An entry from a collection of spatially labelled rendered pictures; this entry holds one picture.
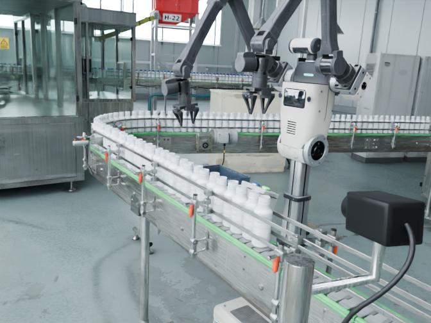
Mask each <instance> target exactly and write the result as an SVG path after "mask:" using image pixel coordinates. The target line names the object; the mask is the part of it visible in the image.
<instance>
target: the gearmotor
mask: <svg viewBox="0 0 431 323"><path fill-rule="evenodd" d="M237 141H238V132H237V130H236V129H211V130H210V133H196V146H195V150H196V153H197V154H199V153H211V152H212V145H223V146H224V150H223V153H225V146H226V145H233V144H236V143H237ZM223 163H224V154H223ZM223 163H222V165H223Z"/></svg>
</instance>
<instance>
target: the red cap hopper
mask: <svg viewBox="0 0 431 323"><path fill-rule="evenodd" d="M199 1H200V0H151V12H156V13H160V16H161V18H162V20H158V19H155V20H152V21H151V73H152V70H154V71H155V73H156V71H157V67H158V63H159V64H160V65H161V66H162V67H164V65H165V66H166V67H167V68H169V66H168V64H166V63H165V62H164V61H163V59H162V58H161V57H160V56H172V57H179V56H180V54H160V53H158V29H159V28H162V29H178V30H187V31H189V39H190V37H191V35H192V30H195V28H196V26H197V24H198V22H199V14H200V12H199ZM195 16H196V19H195V26H192V18H193V17H195ZM187 19H189V26H181V25H178V24H180V23H181V22H183V21H186V20H187ZM165 26H166V27H165ZM174 27H175V28H174ZM154 33H155V53H154ZM158 58H159V59H160V60H161V62H162V63H163V64H164V65H163V64H162V63H161V62H160V60H159V59H158ZM197 60H198V56H197V57H196V60H195V62H194V68H193V72H195V75H196V73H197ZM151 94H153V88H150V95H151ZM156 102H157V96H153V97H152V98H151V116H153V111H156Z"/></svg>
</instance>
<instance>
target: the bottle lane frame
mask: <svg viewBox="0 0 431 323"><path fill-rule="evenodd" d="M92 153H93V154H94V156H95V157H96V163H97V164H98V165H96V168H97V174H95V173H94V172H93V173H94V177H95V178H96V179H98V180H99V181H100V182H102V184H104V185H105V186H106V187H107V184H108V180H107V178H106V177H107V176H108V157H107V161H105V155H104V154H101V153H100V152H99V151H97V150H95V149H92ZM117 171H119V177H117V178H119V184H118V185H115V186H112V188H111V191H112V192H113V193H115V194H116V195H118V196H119V197H120V198H121V199H122V200H123V201H125V202H126V203H127V204H129V205H130V206H131V195H134V196H135V197H137V198H138V199H139V202H141V191H142V182H141V183H139V177H138V176H136V175H134V174H133V173H132V172H130V171H129V170H127V169H125V168H124V167H122V165H119V164H118V163H117V162H114V161H113V160H111V176H112V177H114V176H117ZM117 178H112V185H114V184H117ZM153 194H154V195H155V201H154V202H152V203H147V205H146V211H150V210H152V209H153V203H154V204H155V211H152V212H148V213H147V214H146V215H145V217H144V218H146V219H147V220H148V221H150V223H152V224H153V225H154V226H156V227H157V228H158V229H159V230H161V231H162V232H163V233H164V234H165V235H167V236H168V237H169V238H170V239H171V240H173V241H174V242H175V243H177V244H178V245H179V246H180V247H181V248H183V249H184V250H185V251H187V252H188V253H189V250H190V249H191V243H190V238H191V234H192V217H189V209H188V207H184V206H183V205H182V204H181V203H179V201H176V200H174V199H173V198H171V197H170V196H168V195H167V194H165V193H163V192H162V191H160V190H159V189H157V188H155V187H154V186H152V185H150V184H149V183H148V182H146V181H145V201H146V202H149V201H152V200H153ZM205 230H208V238H206V239H205V240H206V241H207V242H208V249H207V250H204V251H201V252H199V253H198V254H197V256H195V259H196V260H198V261H199V262H200V263H201V264H202V265H204V266H205V267H206V268H207V269H208V270H210V271H211V272H212V273H214V274H215V275H216V276H217V277H218V278H219V279H221V280H222V281H224V282H225V283H226V284H227V285H228V286H229V287H231V288H232V289H233V290H235V291H236V292H237V293H238V294H239V295H241V296H242V297H243V298H245V300H247V301H248V302H249V303H250V304H252V305H253V306H254V307H256V309H258V310H259V311H260V312H262V313H263V314H264V315H265V316H266V317H267V318H269V319H270V317H269V316H270V314H271V313H272V309H273V305H271V301H272V299H273V297H274V289H275V276H276V273H273V262H272V261H271V260H267V258H266V257H264V256H262V255H261V253H258V252H256V251H254V250H253V248H250V247H248V246H247V245H246V244H244V243H242V242H240V241H239V239H236V238H234V237H233V236H232V235H229V234H228V233H226V231H223V230H222V229H220V227H217V226H215V225H214V224H212V223H211V222H209V221H208V220H206V219H204V218H203V217H201V216H199V215H198V214H197V217H196V238H197V239H201V238H205ZM205 240H202V241H199V242H198V244H197V251H198V250H201V249H204V248H205ZM189 254H190V253H189ZM327 295H328V294H317V295H311V300H310V311H309V316H308V323H341V322H342V321H343V320H344V318H345V317H346V316H347V314H349V312H350V311H351V310H352V309H350V310H347V309H346V308H345V307H343V306H341V305H340V304H339V302H340V301H337V302H335V301H333V300H332V299H331V298H329V297H327ZM375 303H377V304H379V305H380V306H381V307H382V308H383V309H387V310H389V311H391V312H392V313H394V314H395V315H396V317H401V318H402V319H404V320H406V321H407V322H410V323H413V322H411V321H410V320H408V319H406V318H405V317H402V316H401V315H399V314H398V313H396V312H394V311H393V310H390V309H389V308H387V307H385V306H384V305H382V304H380V303H379V302H376V301H375ZM365 318H366V317H362V318H360V317H359V316H357V315H354V316H353V318H352V319H351V320H350V321H349V322H348V323H368V322H366V321H365V320H364V319H365ZM270 320H271V319H270Z"/></svg>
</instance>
